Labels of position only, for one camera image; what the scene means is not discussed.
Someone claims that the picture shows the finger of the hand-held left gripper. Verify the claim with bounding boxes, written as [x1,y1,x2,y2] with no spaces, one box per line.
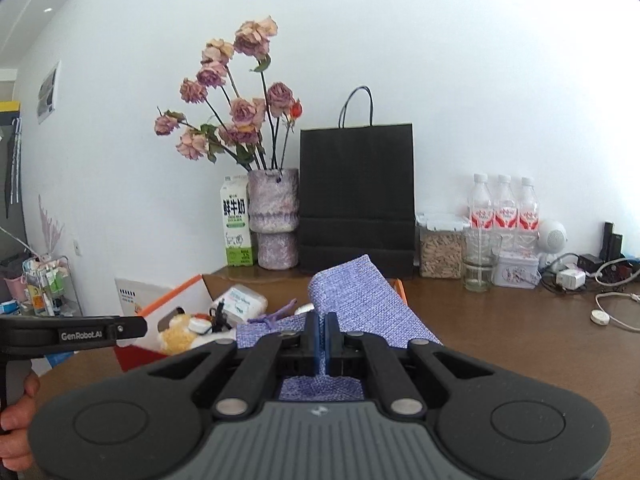
[112,316,149,345]

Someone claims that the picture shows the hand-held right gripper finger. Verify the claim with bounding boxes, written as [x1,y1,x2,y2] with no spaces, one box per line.
[326,312,495,418]
[144,312,326,418]

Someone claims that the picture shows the red orange cardboard box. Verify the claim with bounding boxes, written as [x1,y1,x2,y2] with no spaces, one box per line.
[114,274,407,374]

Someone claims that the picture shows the yellow hamster plush toy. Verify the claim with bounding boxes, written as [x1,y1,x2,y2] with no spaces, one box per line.
[159,313,196,357]

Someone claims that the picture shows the purple drawstring pouch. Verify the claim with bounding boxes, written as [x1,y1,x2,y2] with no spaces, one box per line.
[235,255,444,402]

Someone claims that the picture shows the white translucent plastic canister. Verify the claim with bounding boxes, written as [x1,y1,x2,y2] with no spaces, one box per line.
[209,284,269,329]

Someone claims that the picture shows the person's left hand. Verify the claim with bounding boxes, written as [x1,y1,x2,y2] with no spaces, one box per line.
[0,372,42,473]

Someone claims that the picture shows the purple textured vase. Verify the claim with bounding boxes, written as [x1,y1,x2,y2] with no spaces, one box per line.
[247,169,301,271]

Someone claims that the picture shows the clear jar of seeds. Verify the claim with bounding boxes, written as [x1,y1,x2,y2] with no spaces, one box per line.
[416,213,471,280]

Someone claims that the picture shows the black paper bag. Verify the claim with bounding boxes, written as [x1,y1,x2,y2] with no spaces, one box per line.
[299,86,416,281]

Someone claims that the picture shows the white green milk carton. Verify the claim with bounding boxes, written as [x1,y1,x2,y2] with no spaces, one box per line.
[220,176,253,268]

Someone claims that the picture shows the clear drinking glass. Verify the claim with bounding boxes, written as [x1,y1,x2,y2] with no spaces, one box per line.
[462,227,503,292]

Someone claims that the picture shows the white printed tin box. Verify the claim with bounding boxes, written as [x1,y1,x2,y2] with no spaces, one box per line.
[491,252,541,290]

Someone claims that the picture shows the dried pink roses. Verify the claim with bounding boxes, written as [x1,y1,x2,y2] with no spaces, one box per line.
[154,15,304,174]

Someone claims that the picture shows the white round speaker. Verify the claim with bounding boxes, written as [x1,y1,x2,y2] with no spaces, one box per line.
[537,218,570,267]

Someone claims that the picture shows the white plug charger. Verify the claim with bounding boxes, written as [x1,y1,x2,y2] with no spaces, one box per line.
[557,269,586,291]

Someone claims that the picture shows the black upright device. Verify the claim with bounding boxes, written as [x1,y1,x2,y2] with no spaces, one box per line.
[602,221,625,262]

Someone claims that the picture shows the wire storage rack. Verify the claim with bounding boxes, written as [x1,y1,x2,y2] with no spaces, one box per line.
[0,254,77,317]

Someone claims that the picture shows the purple feather wall decal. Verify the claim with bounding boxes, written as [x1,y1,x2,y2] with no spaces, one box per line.
[38,195,66,257]

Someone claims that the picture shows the framed wall picture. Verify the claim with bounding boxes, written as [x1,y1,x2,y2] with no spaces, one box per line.
[37,61,62,125]

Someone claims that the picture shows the white cable with puck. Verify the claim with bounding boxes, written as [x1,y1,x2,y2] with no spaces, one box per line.
[590,290,640,334]

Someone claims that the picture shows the black cable tangle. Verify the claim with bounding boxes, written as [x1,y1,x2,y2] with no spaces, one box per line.
[541,253,640,293]

